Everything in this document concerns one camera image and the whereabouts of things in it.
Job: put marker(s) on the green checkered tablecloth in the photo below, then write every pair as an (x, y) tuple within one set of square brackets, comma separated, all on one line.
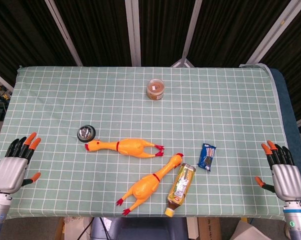
[(145, 117)]

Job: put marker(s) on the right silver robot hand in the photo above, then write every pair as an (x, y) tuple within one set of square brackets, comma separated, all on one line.
[(288, 178)]

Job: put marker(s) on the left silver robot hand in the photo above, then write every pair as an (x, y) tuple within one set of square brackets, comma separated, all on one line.
[(10, 173)]

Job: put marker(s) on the cardboard box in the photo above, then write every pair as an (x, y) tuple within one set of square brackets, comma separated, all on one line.
[(205, 228)]

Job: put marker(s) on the blue cookie packet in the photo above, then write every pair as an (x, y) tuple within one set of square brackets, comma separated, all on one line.
[(207, 157)]

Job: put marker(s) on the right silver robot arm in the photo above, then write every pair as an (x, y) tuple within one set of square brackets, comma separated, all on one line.
[(296, 220)]

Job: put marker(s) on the brown lidded plastic jar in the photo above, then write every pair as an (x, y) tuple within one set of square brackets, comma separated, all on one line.
[(155, 89)]

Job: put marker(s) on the yellow tea bottle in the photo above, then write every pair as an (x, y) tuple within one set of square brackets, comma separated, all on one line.
[(181, 187)]

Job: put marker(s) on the white partition frame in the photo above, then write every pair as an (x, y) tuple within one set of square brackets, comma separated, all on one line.
[(133, 32)]

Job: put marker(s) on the yellow rubber chicken toy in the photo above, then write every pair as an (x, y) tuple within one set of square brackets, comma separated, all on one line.
[(150, 183), (126, 147)]

